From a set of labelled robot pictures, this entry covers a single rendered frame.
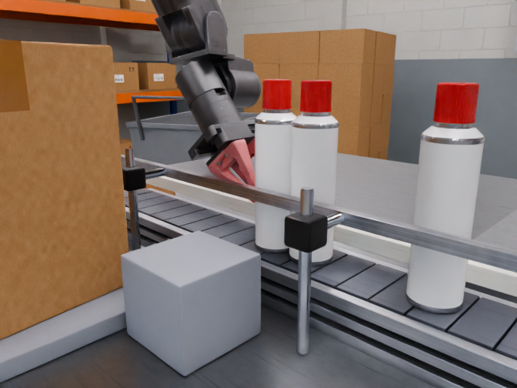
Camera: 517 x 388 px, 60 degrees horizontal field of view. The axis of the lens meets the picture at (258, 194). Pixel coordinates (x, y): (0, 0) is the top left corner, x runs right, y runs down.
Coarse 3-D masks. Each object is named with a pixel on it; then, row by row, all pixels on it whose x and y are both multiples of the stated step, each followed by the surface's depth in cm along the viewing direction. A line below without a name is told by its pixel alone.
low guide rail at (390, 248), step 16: (192, 192) 73; (208, 192) 70; (224, 192) 69; (240, 208) 66; (336, 240) 55; (352, 240) 53; (368, 240) 51; (384, 240) 50; (400, 256) 49; (480, 272) 43; (496, 272) 42; (512, 272) 42; (496, 288) 42; (512, 288) 41
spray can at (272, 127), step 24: (264, 96) 52; (288, 96) 51; (264, 120) 51; (288, 120) 51; (264, 144) 52; (288, 144) 52; (264, 168) 53; (288, 168) 52; (288, 192) 53; (264, 216) 54; (264, 240) 55
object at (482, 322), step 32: (192, 224) 65; (224, 224) 65; (288, 256) 54; (352, 256) 54; (352, 288) 46; (384, 288) 46; (416, 320) 41; (448, 320) 40; (480, 320) 40; (512, 320) 40; (512, 352) 36
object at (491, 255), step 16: (144, 160) 69; (176, 176) 63; (192, 176) 60; (208, 176) 59; (240, 192) 54; (256, 192) 52; (272, 192) 51; (288, 208) 49; (320, 208) 46; (336, 208) 45; (352, 224) 44; (368, 224) 42; (384, 224) 41; (400, 224) 40; (400, 240) 40; (416, 240) 39; (432, 240) 38; (448, 240) 37; (464, 240) 37; (464, 256) 36; (480, 256) 36; (496, 256) 35; (512, 256) 34
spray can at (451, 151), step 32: (448, 96) 38; (448, 128) 38; (448, 160) 38; (480, 160) 38; (416, 192) 41; (448, 192) 38; (416, 224) 41; (448, 224) 39; (416, 256) 42; (448, 256) 40; (416, 288) 42; (448, 288) 41
